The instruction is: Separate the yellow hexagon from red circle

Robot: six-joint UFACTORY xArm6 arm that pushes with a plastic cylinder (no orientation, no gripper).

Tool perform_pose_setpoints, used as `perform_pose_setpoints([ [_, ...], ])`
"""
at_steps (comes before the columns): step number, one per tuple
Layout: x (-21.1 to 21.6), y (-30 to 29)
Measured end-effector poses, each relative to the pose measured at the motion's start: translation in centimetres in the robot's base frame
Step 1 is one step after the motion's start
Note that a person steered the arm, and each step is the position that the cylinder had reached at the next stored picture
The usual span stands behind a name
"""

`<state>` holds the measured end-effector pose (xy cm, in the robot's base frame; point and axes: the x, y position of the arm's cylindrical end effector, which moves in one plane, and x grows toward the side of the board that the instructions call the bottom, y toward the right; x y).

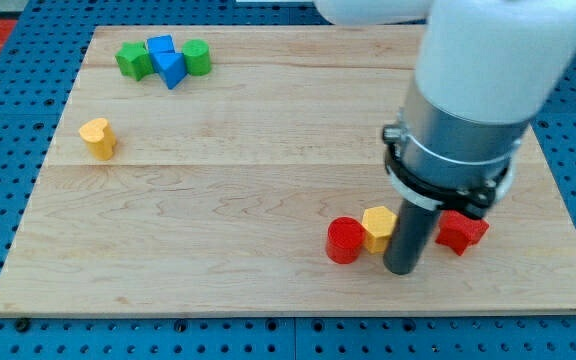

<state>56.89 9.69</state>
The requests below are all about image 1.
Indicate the yellow hexagon block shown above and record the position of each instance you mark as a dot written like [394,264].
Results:
[378,223]

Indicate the blue perforated base mat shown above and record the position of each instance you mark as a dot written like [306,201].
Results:
[42,44]

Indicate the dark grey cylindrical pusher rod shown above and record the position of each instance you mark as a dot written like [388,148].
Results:
[412,231]

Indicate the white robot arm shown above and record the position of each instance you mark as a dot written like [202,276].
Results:
[484,70]

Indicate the red star block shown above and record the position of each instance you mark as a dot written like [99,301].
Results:
[459,232]

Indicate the green star block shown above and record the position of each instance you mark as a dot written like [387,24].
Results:
[134,61]

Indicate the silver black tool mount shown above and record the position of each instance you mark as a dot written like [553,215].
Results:
[440,161]

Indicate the red cylinder block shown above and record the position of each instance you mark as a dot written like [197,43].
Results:
[345,237]

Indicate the blue triangle block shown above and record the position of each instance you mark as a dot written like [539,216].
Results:
[170,67]

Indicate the yellow heart block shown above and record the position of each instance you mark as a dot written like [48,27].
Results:
[99,138]

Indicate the blue cube block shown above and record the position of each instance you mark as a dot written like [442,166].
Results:
[159,44]

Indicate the green cylinder block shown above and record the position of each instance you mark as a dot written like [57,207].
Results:
[197,57]

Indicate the wooden board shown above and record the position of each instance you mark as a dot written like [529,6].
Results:
[220,192]

